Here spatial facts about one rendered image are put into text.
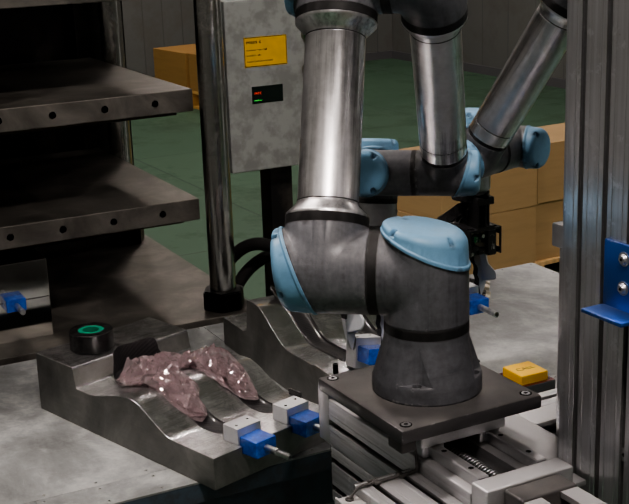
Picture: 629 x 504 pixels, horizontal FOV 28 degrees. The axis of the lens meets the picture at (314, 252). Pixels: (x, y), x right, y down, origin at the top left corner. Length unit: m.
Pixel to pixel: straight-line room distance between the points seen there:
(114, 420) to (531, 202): 3.49
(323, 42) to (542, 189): 3.79
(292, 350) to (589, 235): 0.88
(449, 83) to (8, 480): 0.95
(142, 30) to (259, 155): 9.30
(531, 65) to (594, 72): 0.51
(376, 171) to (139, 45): 10.29
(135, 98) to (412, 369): 1.28
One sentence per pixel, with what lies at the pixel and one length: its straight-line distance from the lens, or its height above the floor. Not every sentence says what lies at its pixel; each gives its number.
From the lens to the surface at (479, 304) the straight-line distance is 2.40.
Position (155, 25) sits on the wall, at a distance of 12.28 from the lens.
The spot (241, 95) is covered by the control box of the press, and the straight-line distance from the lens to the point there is 2.94.
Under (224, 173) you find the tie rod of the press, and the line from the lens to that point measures 2.80.
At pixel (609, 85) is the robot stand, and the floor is 1.46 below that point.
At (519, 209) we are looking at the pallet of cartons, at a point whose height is 0.38.
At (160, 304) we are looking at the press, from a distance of 2.96.
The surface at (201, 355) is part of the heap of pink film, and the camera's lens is 2.24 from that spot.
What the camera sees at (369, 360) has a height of 0.92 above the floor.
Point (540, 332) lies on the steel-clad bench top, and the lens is 2.67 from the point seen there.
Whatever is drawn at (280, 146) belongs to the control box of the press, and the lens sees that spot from 3.00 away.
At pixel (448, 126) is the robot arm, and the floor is 1.35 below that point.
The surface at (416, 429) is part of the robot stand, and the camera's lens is 1.62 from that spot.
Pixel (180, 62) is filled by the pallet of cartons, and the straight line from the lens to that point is 10.76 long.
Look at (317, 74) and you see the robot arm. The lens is 1.73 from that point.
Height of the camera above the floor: 1.69
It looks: 16 degrees down
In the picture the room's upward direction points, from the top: 2 degrees counter-clockwise
